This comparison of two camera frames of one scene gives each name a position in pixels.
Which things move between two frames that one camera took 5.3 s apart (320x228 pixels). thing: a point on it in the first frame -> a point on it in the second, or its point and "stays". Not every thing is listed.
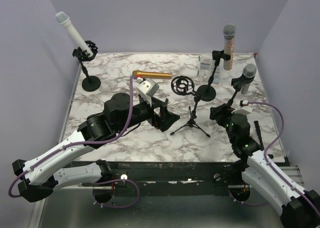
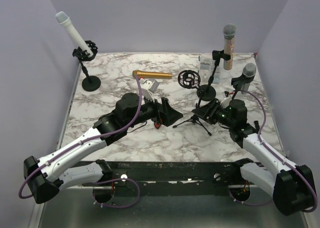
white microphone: [63, 19] stays
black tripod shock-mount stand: [182, 85] -> [190, 79]
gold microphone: [145, 75] stays
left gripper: [166, 118] stays
